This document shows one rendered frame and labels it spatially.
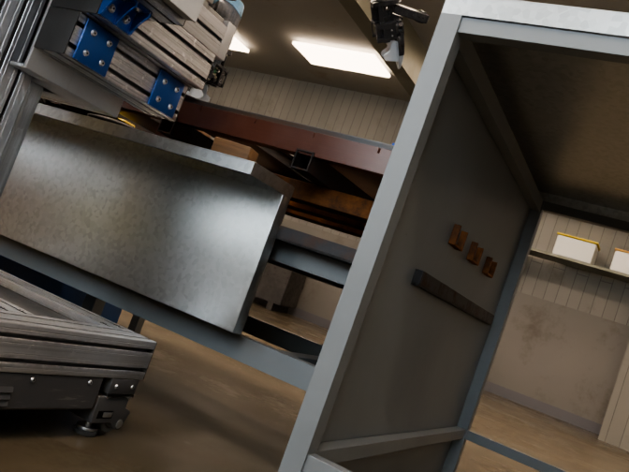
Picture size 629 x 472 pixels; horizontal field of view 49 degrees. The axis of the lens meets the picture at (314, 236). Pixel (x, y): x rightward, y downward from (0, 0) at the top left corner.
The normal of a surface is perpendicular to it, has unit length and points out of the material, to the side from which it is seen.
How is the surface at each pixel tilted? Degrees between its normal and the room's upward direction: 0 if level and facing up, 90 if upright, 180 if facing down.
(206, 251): 90
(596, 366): 90
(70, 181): 90
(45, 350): 90
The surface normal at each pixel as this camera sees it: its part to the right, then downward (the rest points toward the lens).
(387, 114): -0.42, -0.22
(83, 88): 0.84, 0.27
